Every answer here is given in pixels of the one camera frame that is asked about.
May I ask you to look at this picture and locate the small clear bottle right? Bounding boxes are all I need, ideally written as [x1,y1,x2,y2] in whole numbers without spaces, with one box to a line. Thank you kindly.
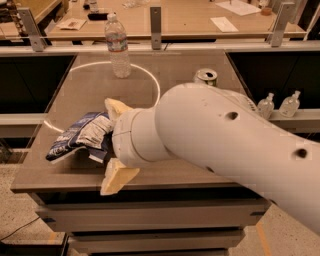
[279,91,300,117]

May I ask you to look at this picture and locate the green 7up soda can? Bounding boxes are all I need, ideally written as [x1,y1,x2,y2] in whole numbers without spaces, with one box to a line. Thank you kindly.
[193,68,218,86]

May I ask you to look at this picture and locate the metal bracket post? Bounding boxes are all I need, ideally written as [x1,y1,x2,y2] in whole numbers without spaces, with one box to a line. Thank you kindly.
[17,7,47,52]
[150,6,161,50]
[268,2,295,47]

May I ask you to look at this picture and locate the tan envelope packet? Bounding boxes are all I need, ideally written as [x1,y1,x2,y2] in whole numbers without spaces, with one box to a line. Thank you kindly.
[57,18,86,30]

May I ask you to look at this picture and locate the black floor cable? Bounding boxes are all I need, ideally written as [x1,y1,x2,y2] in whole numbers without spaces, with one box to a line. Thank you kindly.
[0,215,41,242]

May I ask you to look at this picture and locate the small clear bottle left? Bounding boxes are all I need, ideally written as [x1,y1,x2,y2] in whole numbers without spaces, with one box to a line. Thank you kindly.
[257,93,274,119]

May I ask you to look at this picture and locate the clear plastic water bottle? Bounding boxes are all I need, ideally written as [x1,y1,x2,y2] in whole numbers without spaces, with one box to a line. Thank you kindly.
[105,13,131,78]

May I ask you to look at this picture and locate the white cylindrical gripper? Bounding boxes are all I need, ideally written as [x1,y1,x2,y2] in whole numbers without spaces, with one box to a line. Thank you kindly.
[100,98,175,196]

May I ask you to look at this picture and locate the right metal bracket post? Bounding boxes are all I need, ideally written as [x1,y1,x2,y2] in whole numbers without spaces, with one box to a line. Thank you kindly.
[268,2,295,47]

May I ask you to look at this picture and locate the middle metal bracket post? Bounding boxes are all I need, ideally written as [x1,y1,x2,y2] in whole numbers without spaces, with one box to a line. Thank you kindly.
[150,6,161,50]

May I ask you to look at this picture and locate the small clear bottle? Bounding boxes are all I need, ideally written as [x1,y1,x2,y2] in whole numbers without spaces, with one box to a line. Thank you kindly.
[279,91,300,117]
[257,93,274,119]

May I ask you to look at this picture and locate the grey drawer cabinet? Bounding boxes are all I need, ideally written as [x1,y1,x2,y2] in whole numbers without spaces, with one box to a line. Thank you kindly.
[36,187,270,256]

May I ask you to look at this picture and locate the white paper corner sheet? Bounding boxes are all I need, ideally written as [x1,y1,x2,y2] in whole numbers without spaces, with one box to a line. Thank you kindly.
[216,0,260,16]

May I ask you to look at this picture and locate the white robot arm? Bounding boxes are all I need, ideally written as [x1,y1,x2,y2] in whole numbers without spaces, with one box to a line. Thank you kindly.
[112,83,320,233]

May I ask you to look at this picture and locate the blue chip bag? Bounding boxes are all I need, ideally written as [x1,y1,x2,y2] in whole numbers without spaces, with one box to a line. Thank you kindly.
[46,112,113,163]

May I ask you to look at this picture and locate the left metal bracket post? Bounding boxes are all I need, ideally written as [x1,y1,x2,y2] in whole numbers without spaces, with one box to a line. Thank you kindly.
[17,7,47,52]

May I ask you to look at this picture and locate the black object on back table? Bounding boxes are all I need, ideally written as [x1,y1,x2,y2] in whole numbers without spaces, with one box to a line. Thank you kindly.
[87,13,108,21]

